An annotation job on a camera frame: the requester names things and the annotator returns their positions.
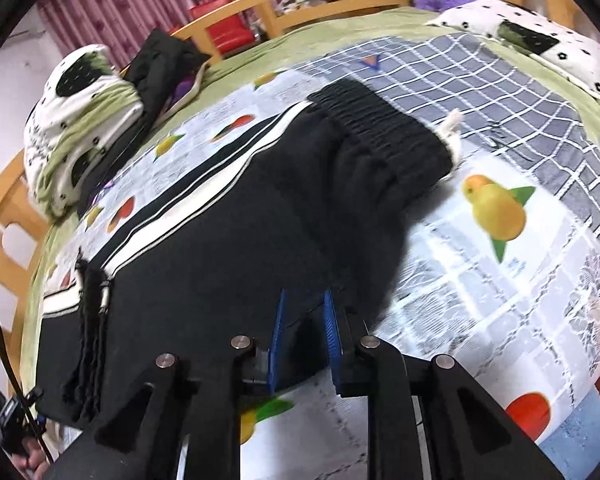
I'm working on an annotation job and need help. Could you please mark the folded white green quilt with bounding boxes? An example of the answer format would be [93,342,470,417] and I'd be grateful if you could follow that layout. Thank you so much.
[23,44,144,220]

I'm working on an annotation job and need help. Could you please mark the black pants with white stripe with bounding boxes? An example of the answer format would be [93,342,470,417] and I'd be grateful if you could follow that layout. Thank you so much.
[36,79,454,428]

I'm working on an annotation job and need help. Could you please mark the white dotted pillow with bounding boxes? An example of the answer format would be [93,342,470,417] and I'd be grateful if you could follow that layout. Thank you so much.
[429,0,600,103]

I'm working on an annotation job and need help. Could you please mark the black clothes pile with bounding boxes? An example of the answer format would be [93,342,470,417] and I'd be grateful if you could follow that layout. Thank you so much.
[76,28,212,216]

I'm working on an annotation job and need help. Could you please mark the black cable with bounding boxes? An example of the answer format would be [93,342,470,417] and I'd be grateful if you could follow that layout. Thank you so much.
[0,274,56,463]

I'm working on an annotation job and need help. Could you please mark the fruit print bed sheet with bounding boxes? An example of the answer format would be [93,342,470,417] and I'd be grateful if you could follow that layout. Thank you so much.
[41,32,600,479]

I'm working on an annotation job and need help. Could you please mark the wooden bed frame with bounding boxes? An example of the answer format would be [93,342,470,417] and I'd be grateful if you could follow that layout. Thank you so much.
[0,0,600,401]

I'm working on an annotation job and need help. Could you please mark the person's left hand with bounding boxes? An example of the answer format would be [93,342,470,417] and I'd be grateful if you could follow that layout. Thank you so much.
[10,437,50,480]

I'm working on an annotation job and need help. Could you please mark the red chair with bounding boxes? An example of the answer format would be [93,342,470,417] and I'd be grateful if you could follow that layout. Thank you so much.
[170,0,259,64]

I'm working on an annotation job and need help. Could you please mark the green fleece blanket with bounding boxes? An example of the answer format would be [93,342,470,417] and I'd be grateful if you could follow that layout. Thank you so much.
[17,6,600,396]

